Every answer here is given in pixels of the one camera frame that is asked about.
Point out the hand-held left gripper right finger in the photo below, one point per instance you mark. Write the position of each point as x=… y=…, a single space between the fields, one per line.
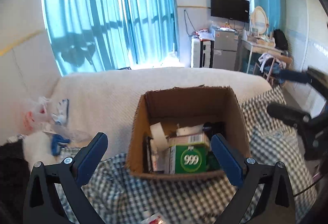
x=226 y=160

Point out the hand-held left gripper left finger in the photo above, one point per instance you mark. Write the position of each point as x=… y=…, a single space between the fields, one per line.
x=92 y=157

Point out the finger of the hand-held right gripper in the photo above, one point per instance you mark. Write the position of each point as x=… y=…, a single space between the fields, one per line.
x=287 y=113
x=294 y=77

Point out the brown cardboard box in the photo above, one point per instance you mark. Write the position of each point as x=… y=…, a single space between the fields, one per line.
x=238 y=131

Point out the green and white medicine box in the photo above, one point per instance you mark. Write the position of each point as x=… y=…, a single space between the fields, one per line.
x=189 y=160

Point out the tan small box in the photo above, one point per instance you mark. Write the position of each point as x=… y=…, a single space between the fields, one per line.
x=188 y=139

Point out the silver blister pack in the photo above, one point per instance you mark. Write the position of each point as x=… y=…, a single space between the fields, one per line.
x=158 y=160

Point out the white tape roll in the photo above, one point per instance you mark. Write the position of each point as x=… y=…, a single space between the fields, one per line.
x=156 y=134

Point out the chair with clothes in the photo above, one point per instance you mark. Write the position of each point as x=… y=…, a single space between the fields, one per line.
x=267 y=65

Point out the blue plastic item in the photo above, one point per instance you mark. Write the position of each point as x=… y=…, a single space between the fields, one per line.
x=59 y=143

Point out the black backpack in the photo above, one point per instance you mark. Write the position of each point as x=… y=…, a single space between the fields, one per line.
x=280 y=39

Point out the wooden dressing table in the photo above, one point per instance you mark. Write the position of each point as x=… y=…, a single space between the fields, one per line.
x=256 y=46

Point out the blue and white packet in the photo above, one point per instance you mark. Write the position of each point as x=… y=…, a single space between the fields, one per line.
x=61 y=111

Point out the white textured blanket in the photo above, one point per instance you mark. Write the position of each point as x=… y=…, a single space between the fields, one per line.
x=102 y=96

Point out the oval vanity mirror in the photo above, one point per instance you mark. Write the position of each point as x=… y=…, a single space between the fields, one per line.
x=258 y=20

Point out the white plastic bag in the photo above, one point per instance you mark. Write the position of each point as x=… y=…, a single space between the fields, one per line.
x=35 y=113

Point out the silver refrigerator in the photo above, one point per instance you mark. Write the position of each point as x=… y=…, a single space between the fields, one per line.
x=225 y=49

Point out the black cloth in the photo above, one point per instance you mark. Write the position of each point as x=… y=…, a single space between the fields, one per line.
x=12 y=175

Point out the red and white packet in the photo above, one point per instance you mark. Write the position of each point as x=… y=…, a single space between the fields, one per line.
x=155 y=218

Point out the teal window curtain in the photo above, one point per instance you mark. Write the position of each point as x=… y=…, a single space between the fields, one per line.
x=102 y=14

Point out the black wall television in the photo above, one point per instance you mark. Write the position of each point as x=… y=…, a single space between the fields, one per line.
x=229 y=7

